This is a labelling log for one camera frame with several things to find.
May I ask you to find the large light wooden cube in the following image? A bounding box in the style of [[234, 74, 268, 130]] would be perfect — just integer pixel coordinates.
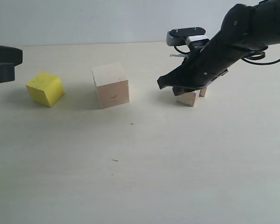
[[91, 62, 130, 109]]

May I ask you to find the yellow cube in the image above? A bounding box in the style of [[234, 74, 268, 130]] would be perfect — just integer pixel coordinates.
[[26, 72, 65, 107]]

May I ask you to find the small wooden cube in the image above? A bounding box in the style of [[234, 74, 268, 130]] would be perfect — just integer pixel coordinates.
[[199, 87, 207, 97]]

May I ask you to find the black right camera cable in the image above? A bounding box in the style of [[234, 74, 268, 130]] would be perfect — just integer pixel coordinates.
[[240, 48, 280, 65]]

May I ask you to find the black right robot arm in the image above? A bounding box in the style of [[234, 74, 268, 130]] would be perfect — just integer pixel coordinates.
[[157, 0, 280, 96]]

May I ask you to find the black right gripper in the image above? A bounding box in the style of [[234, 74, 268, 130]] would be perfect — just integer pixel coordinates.
[[157, 30, 268, 96]]

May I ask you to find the medium grained wooden cube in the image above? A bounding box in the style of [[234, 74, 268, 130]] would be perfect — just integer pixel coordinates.
[[175, 91, 200, 107]]

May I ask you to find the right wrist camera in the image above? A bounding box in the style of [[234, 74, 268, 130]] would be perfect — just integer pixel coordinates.
[[166, 27, 210, 48]]

